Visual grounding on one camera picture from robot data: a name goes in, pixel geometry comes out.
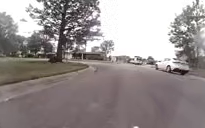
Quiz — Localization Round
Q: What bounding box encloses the low dark building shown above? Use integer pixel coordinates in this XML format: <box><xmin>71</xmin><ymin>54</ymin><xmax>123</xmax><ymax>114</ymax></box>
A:
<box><xmin>71</xmin><ymin>50</ymin><xmax>108</xmax><ymax>61</ymax></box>

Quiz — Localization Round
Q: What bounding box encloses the small tree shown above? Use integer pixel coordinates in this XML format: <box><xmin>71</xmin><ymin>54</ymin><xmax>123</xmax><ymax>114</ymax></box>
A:
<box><xmin>99</xmin><ymin>39</ymin><xmax>115</xmax><ymax>61</ymax></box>

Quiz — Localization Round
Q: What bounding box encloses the vehicle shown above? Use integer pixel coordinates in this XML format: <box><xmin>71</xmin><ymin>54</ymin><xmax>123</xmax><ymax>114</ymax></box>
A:
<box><xmin>128</xmin><ymin>56</ymin><xmax>144</xmax><ymax>66</ymax></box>

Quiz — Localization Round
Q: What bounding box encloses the grey asphalt road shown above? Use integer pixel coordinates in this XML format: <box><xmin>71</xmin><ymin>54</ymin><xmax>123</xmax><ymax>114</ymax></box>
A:
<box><xmin>0</xmin><ymin>61</ymin><xmax>205</xmax><ymax>128</ymax></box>

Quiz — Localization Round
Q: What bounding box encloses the large tall tree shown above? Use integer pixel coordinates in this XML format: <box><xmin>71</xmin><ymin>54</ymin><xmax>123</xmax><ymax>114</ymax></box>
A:
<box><xmin>25</xmin><ymin>0</ymin><xmax>104</xmax><ymax>64</ymax></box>

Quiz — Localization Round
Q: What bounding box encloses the white car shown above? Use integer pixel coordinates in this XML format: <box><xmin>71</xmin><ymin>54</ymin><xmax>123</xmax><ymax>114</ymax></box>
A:
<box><xmin>154</xmin><ymin>57</ymin><xmax>190</xmax><ymax>75</ymax></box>

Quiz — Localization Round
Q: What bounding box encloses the grass lawn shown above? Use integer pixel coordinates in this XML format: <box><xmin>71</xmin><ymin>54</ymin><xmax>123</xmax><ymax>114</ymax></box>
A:
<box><xmin>0</xmin><ymin>57</ymin><xmax>89</xmax><ymax>88</ymax></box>

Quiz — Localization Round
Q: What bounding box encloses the pale concrete kerb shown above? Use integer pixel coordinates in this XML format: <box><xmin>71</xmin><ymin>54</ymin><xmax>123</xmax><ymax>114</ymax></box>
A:
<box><xmin>0</xmin><ymin>64</ymin><xmax>98</xmax><ymax>108</ymax></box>

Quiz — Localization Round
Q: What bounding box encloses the tall leafy tree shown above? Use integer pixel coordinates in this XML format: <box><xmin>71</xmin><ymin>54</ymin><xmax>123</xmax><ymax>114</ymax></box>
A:
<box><xmin>168</xmin><ymin>0</ymin><xmax>205</xmax><ymax>69</ymax></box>

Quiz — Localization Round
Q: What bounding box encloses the grass verge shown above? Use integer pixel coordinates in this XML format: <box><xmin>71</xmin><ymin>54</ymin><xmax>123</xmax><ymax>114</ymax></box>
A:
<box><xmin>188</xmin><ymin>67</ymin><xmax>205</xmax><ymax>81</ymax></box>

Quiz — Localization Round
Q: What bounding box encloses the group of dark trees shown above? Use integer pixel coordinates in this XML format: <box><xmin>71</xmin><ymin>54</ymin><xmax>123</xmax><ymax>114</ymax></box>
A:
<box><xmin>0</xmin><ymin>9</ymin><xmax>54</xmax><ymax>58</ymax></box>

